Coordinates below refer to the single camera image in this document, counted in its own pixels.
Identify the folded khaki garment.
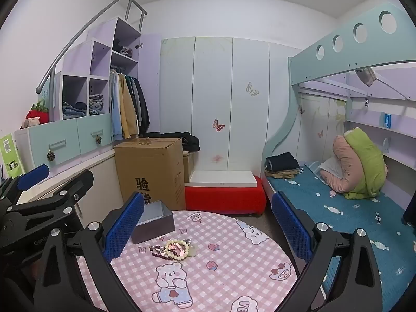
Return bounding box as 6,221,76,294
265,167,304,179

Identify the dark purple bead bracelet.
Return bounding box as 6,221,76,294
149,245,171,261

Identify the purple wall shelf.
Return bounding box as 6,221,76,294
344,117,416,170

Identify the grey hanging cloth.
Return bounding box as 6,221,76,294
355,67,378,87

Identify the white wardrobe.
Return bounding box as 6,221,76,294
159,36,304,178

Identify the blue printed bed sheet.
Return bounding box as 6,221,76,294
268,161,416,312

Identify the small cardboard box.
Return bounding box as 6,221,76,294
182,151,199,183

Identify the dark grey jewelry box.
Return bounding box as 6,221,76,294
131,200,175,245

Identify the mustard jacket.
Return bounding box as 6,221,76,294
118,73,140,139

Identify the red covered stool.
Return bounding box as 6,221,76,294
185,175,268,217

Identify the black clothes pile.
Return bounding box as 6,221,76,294
143,131,200,153

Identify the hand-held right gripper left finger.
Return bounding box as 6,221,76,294
32,192,145,312

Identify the grey metal handrail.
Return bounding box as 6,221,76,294
36,0,147,94

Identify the folded jeans stack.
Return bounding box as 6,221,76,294
62,101,88,120
89,94,105,116

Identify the light blue shirt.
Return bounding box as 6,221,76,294
109,71,123,142

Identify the cream bead bracelet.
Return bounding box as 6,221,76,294
165,239,190,261

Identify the purple stair cabinet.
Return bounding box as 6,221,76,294
54,16,161,144

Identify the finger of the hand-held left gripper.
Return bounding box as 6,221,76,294
0,164,50,199
8,169,95,226

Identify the black jacket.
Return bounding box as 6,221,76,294
132,76,151,135

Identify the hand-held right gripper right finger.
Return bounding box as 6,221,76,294
271,191,386,312

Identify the large cardboard box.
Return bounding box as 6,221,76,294
114,137,186,212

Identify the white board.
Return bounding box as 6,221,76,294
188,170,259,188

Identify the teal bunk bed frame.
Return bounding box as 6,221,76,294
262,2,416,312

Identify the white pillow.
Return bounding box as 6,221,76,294
318,156,342,179

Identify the teal drawer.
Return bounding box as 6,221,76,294
29,118,82,170
76,114,114,155

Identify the red strawberry plush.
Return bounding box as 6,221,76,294
26,101,50,126

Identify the green poster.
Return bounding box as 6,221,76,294
0,133,26,178

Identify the beige low cabinet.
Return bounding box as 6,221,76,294
16,149,124,222

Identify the pink checkered tablecloth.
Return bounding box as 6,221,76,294
76,210,300,312

